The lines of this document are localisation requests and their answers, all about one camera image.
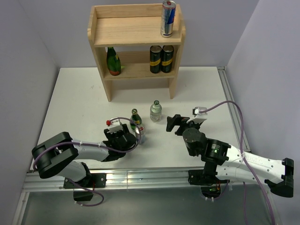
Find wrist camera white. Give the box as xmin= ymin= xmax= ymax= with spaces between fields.
xmin=187 ymin=107 xmax=208 ymax=124
xmin=106 ymin=117 xmax=123 ymax=134

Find red bull can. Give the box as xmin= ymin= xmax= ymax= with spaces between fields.
xmin=160 ymin=0 xmax=176 ymax=38
xmin=135 ymin=125 xmax=146 ymax=144

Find right black yellow can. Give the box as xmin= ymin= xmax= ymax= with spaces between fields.
xmin=161 ymin=45 xmax=174 ymax=73

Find aluminium rail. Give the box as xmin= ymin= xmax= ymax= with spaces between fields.
xmin=22 ymin=167 xmax=270 ymax=193
xmin=217 ymin=67 xmax=251 ymax=152

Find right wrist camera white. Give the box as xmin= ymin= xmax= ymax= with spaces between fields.
xmin=187 ymin=107 xmax=208 ymax=124

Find Red Bull can front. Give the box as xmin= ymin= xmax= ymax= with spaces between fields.
xmin=135 ymin=125 xmax=146 ymax=144

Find green perrier bottle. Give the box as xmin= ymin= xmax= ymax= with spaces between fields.
xmin=130 ymin=108 xmax=142 ymax=130
xmin=106 ymin=47 xmax=121 ymax=76

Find aluminium front rail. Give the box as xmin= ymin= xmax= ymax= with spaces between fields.
xmin=22 ymin=167 xmax=270 ymax=193

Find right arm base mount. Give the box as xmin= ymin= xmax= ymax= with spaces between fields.
xmin=188 ymin=169 xmax=229 ymax=200

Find black yellow can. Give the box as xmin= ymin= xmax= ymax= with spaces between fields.
xmin=161 ymin=45 xmax=174 ymax=73
xmin=150 ymin=45 xmax=162 ymax=74

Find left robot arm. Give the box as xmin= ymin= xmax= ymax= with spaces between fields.
xmin=31 ymin=124 xmax=139 ymax=187

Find clear bottle back right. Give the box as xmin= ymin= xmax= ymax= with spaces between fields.
xmin=150 ymin=100 xmax=162 ymax=122

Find aluminium right rail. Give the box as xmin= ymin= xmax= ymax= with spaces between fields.
xmin=217 ymin=67 xmax=251 ymax=152

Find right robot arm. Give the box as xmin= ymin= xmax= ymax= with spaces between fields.
xmin=166 ymin=114 xmax=294 ymax=198

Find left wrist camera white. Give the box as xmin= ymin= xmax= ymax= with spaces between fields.
xmin=106 ymin=117 xmax=123 ymax=134

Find left black yellow can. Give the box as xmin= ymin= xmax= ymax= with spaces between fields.
xmin=150 ymin=45 xmax=162 ymax=74

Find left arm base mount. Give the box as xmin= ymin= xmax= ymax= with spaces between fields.
xmin=63 ymin=173 xmax=106 ymax=205

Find wooden two-tier shelf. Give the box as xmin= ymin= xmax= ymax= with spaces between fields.
xmin=87 ymin=3 xmax=186 ymax=101

